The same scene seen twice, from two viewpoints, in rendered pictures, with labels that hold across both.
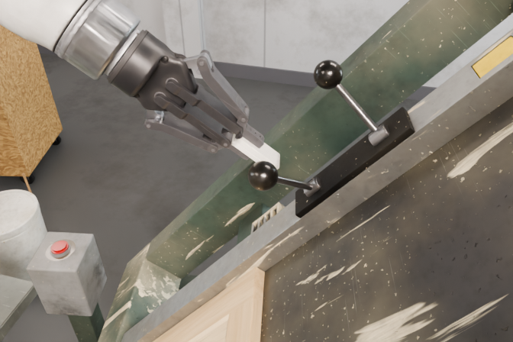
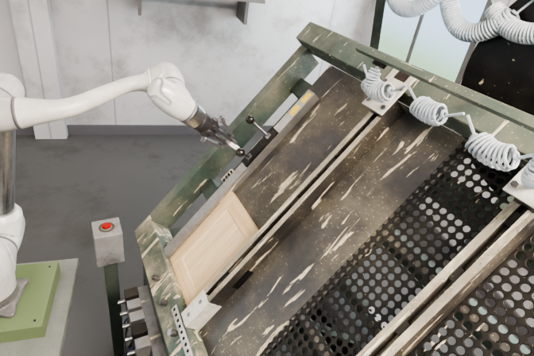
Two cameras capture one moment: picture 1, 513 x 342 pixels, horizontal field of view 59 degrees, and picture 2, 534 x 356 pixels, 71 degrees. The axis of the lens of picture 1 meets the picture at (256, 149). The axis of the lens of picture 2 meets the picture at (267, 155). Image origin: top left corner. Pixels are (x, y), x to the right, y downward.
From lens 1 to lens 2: 1.01 m
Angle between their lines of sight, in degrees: 30
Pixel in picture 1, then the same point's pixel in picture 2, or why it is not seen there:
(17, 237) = not seen: outside the picture
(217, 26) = not seen: hidden behind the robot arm
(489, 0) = (284, 91)
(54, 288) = (107, 247)
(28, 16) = (183, 110)
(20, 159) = not seen: outside the picture
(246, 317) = (237, 204)
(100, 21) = (199, 110)
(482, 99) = (293, 121)
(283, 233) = (241, 175)
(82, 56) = (195, 121)
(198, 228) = (181, 197)
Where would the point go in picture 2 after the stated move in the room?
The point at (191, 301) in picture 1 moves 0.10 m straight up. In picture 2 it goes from (205, 214) to (207, 195)
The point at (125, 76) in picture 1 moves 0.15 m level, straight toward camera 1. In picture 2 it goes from (204, 125) to (233, 142)
